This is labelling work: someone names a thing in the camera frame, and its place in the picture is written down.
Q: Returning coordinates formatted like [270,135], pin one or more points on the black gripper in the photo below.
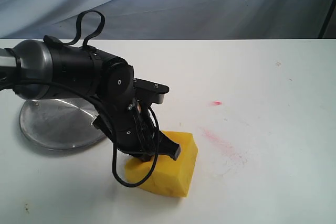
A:
[132,129]

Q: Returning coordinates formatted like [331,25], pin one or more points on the yellow sponge block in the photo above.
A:
[173,177]

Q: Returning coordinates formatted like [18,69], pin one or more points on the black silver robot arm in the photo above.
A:
[50,69]

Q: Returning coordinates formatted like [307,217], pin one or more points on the round steel plate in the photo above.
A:
[60,124]

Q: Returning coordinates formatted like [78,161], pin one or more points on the white backdrop cloth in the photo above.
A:
[166,19]

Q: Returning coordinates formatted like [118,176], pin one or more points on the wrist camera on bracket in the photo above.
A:
[149,92]

